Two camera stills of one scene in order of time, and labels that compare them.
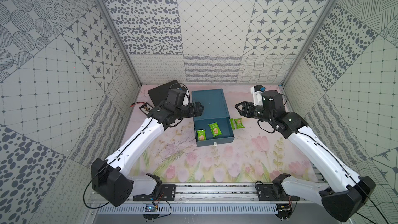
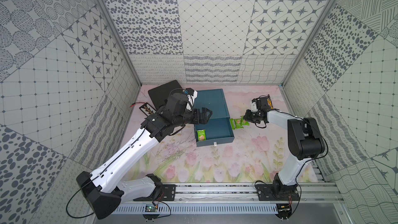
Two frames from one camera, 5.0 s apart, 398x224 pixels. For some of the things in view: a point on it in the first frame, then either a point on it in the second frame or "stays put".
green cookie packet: x=201 y=135 stays put
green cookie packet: x=215 y=129 → x=244 y=122
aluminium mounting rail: x=225 y=192 stays put
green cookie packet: x=231 y=120 stays put
